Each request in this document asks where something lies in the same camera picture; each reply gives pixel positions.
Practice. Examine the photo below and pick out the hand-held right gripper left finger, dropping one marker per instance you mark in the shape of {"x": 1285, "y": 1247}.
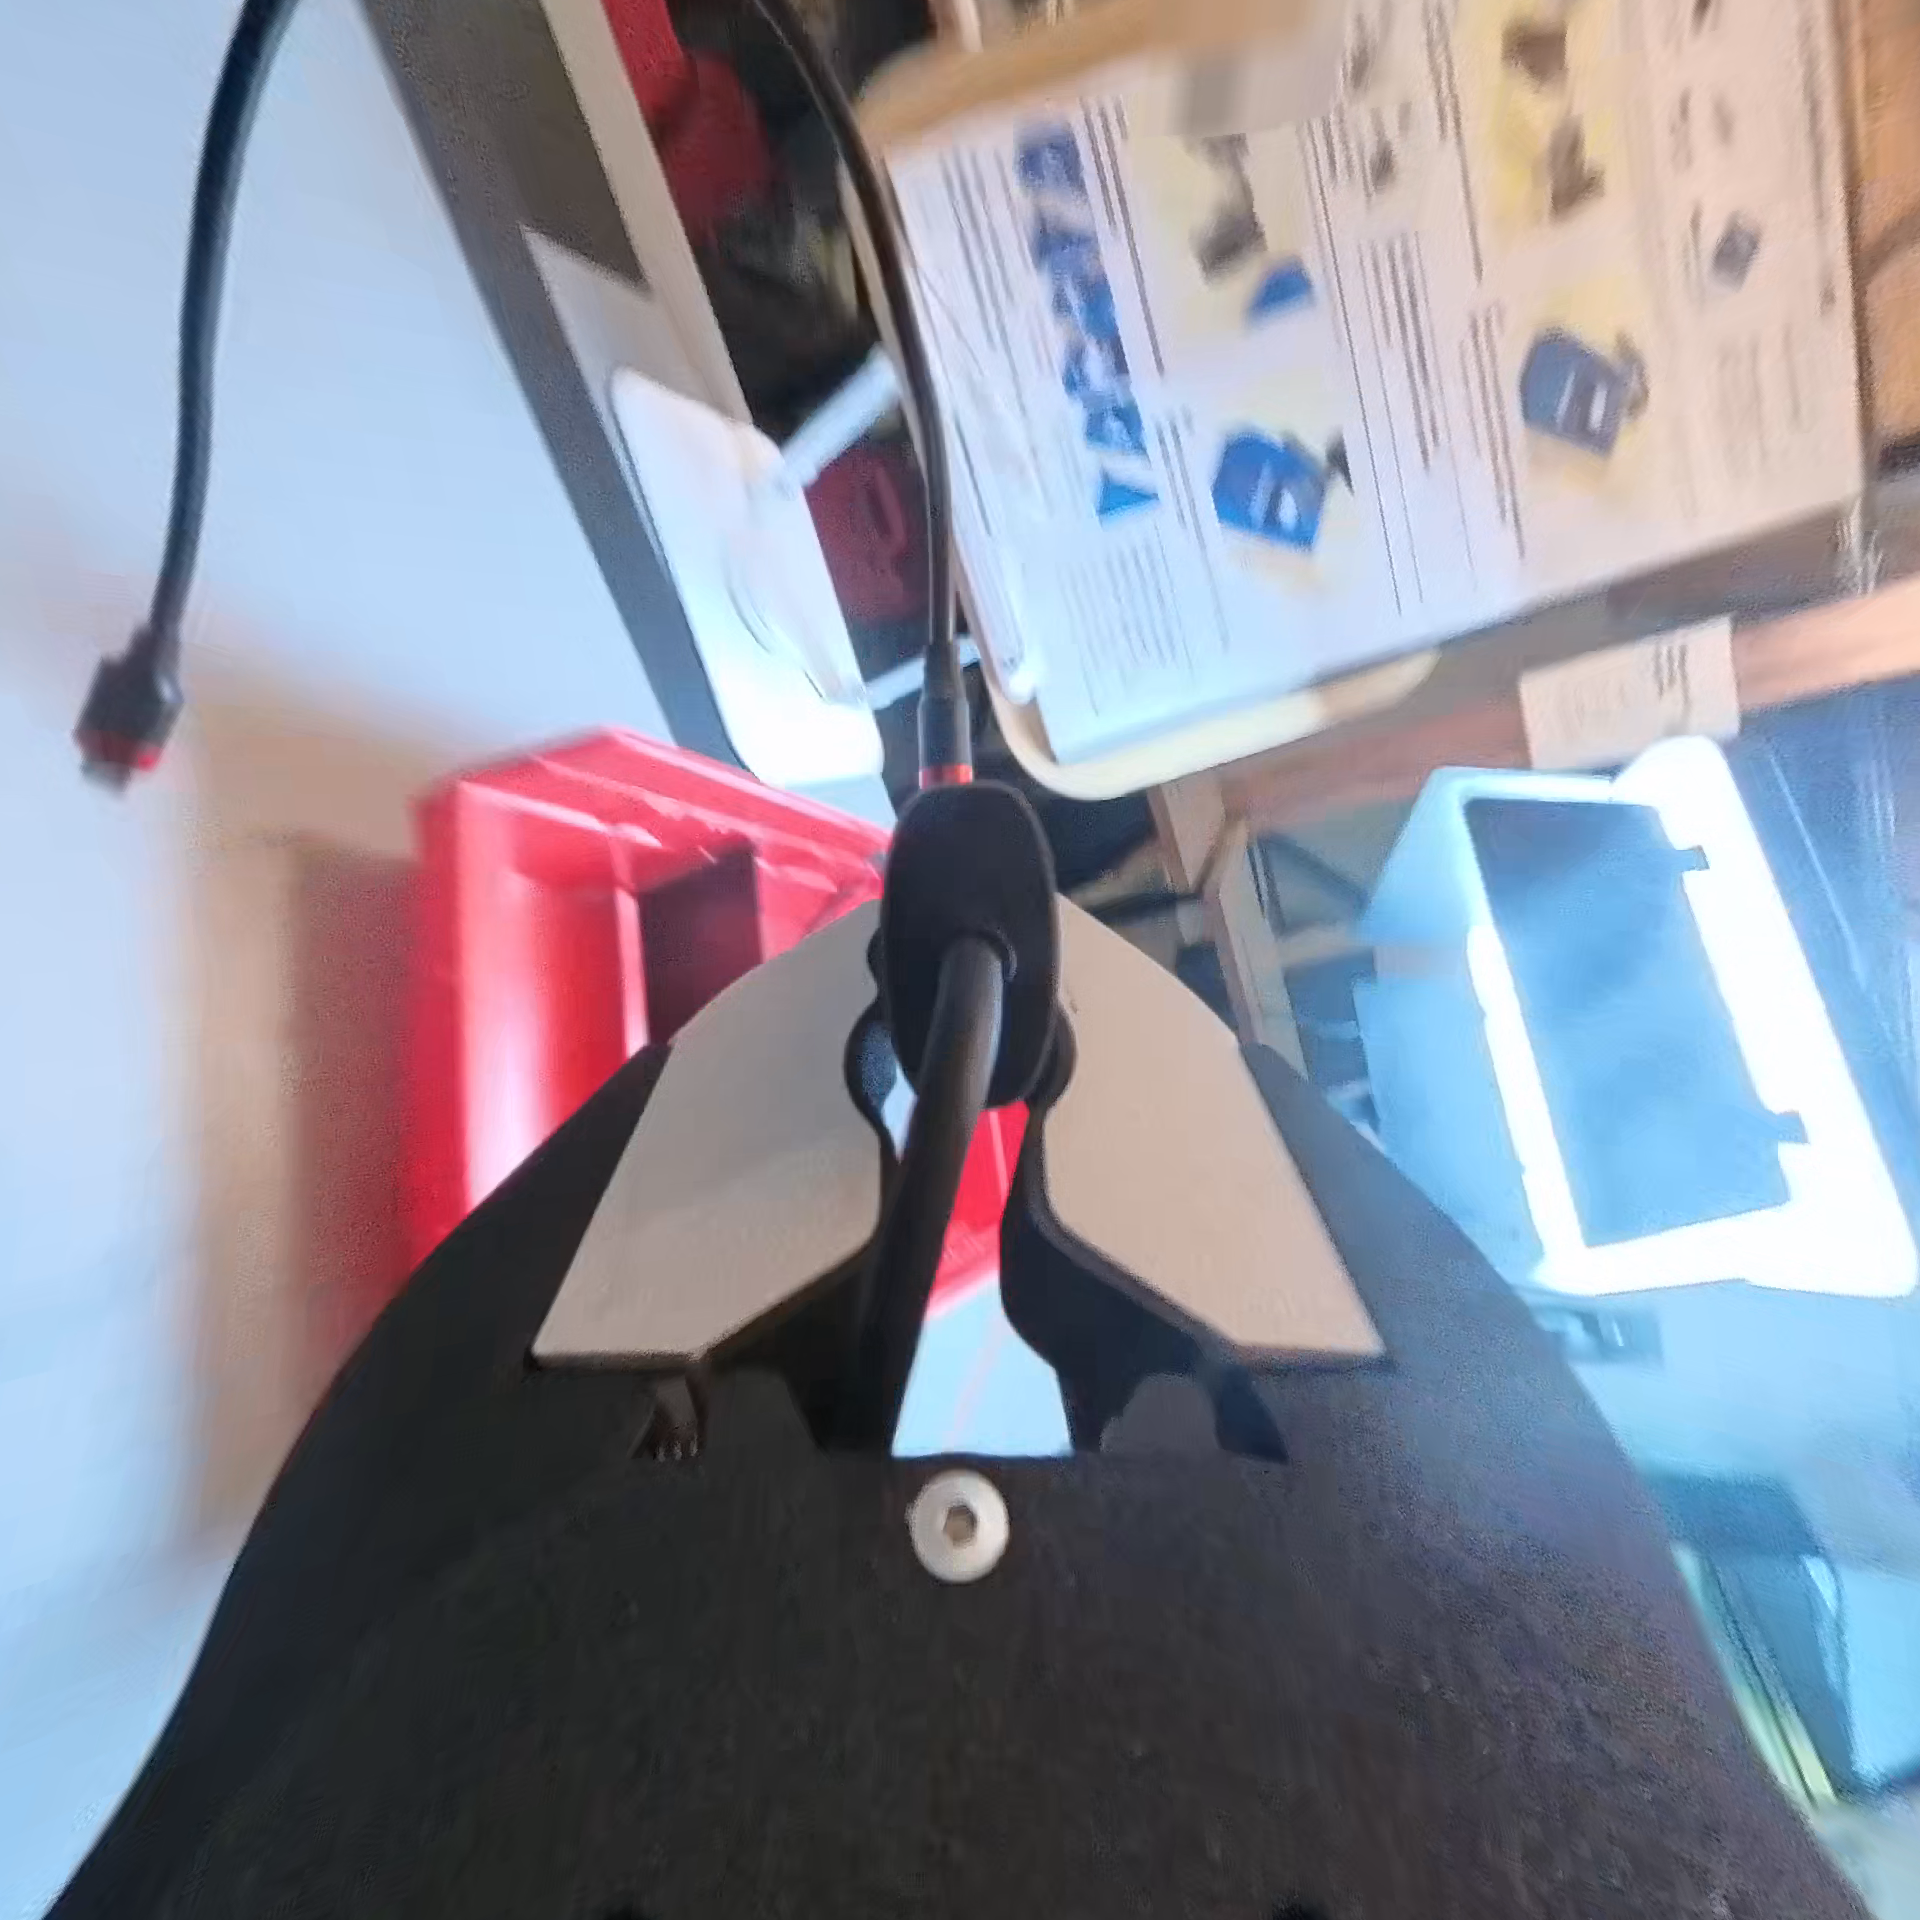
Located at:
{"x": 719, "y": 1183}

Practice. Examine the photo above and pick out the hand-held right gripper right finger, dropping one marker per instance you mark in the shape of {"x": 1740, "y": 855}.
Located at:
{"x": 1184, "y": 1183}

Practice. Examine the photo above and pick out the red plastic bin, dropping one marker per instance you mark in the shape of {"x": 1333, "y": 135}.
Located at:
{"x": 527, "y": 898}

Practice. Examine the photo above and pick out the white open crate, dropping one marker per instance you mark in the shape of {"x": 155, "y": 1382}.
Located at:
{"x": 1424, "y": 1052}

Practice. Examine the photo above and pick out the red plastic object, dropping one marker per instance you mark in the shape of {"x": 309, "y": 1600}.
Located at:
{"x": 870, "y": 539}

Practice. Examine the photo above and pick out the white instruction poster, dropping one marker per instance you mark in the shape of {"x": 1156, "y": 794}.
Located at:
{"x": 1351, "y": 374}

